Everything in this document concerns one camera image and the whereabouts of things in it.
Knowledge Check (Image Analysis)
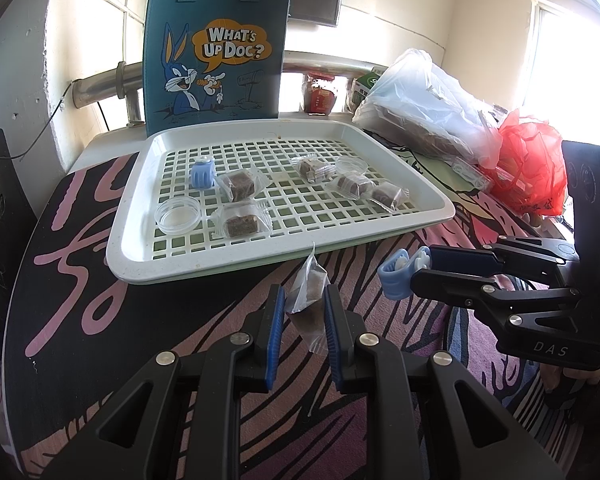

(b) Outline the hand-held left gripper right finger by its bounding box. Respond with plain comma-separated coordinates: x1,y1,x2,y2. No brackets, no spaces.
324,284,566,480

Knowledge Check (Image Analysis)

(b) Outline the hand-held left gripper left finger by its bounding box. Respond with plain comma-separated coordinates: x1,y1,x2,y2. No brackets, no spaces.
40,285,287,480

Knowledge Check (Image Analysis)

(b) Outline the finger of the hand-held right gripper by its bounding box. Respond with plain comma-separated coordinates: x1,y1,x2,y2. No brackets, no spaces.
410,269,583,343
427,239,578,275

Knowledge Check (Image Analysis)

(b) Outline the blue flower hair clip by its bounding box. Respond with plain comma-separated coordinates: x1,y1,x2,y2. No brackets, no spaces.
378,249,431,301
190,156,216,190

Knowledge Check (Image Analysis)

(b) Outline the brown candy packet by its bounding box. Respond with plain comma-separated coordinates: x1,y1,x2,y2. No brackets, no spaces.
215,167,268,203
286,242,330,353
367,184,411,211
327,174,376,199
211,199,271,241
291,156,333,181

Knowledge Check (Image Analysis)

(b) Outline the clear round plastic container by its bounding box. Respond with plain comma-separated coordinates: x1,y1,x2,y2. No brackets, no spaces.
155,196,202,235
334,156,368,177

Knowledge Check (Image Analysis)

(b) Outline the white grid plastic tray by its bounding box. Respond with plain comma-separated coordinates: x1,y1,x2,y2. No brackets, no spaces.
105,121,456,284

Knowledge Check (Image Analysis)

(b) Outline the person's right hand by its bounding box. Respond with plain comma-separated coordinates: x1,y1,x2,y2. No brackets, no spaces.
539,364,600,413

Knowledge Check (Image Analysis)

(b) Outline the clear plastic packaging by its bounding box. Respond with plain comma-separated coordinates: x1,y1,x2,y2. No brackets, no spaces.
450,155,494,193

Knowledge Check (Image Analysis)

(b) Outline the red plastic bag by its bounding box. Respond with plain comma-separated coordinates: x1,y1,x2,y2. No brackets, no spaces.
482,110,567,217

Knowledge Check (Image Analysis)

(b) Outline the clear plastic bag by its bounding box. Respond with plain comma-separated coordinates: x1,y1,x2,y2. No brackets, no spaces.
352,49,507,167

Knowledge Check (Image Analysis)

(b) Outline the green and white carton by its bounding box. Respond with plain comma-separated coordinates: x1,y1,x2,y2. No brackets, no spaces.
347,66,389,113

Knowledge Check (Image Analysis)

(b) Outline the pink and black printed tablecloth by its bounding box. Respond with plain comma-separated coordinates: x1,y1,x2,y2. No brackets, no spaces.
2,152,588,480

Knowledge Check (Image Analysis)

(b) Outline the glass jar with red lid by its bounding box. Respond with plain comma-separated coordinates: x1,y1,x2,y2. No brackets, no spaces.
305,72,339,115

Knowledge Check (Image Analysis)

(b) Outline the window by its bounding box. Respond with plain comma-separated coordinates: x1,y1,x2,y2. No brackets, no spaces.
527,0,600,153

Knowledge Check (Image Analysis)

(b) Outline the blue cartoon rabbit tote bag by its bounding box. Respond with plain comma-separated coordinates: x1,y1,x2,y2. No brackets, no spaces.
145,0,293,138

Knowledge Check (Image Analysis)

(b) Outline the metal heating pipe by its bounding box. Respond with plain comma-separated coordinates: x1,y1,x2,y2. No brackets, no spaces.
72,50,377,127

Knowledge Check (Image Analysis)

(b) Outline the black water dispenser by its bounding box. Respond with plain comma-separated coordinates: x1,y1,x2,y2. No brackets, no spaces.
0,127,38,356

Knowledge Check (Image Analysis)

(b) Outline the thin black wall cable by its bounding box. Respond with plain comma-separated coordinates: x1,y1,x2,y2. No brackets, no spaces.
9,82,82,161

